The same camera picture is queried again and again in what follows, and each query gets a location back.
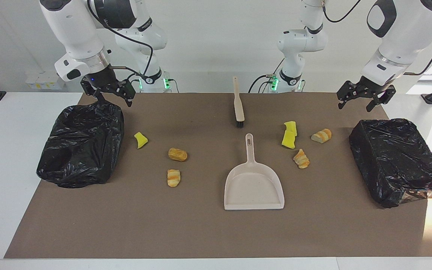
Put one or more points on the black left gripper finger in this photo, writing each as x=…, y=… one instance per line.
x=346, y=90
x=385, y=95

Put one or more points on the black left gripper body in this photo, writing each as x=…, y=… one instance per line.
x=368, y=90

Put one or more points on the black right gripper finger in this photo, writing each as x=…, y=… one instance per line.
x=93, y=93
x=129, y=92

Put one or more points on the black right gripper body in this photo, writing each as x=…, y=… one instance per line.
x=103, y=80

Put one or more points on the small yellow sponge wedge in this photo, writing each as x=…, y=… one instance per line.
x=140, y=140

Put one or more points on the striped croissant piece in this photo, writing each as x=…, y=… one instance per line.
x=173, y=177
x=301, y=158
x=321, y=135

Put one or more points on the yellow sponge piece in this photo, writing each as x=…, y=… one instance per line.
x=288, y=140

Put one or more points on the brown bread roll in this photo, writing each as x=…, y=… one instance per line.
x=177, y=154

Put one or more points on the beige hand brush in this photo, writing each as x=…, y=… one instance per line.
x=238, y=105

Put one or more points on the beige plastic dustpan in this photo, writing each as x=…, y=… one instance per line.
x=253, y=187

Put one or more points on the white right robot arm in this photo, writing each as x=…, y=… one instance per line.
x=73, y=30

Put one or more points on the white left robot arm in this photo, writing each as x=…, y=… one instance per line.
x=399, y=33

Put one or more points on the crumpled black bag bin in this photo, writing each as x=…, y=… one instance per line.
x=81, y=146

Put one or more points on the black bag over cardboard box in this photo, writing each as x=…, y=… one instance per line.
x=396, y=157

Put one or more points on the brown table mat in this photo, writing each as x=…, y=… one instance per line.
x=216, y=232

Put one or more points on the white wall socket boxes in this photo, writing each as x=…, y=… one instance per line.
x=45, y=80

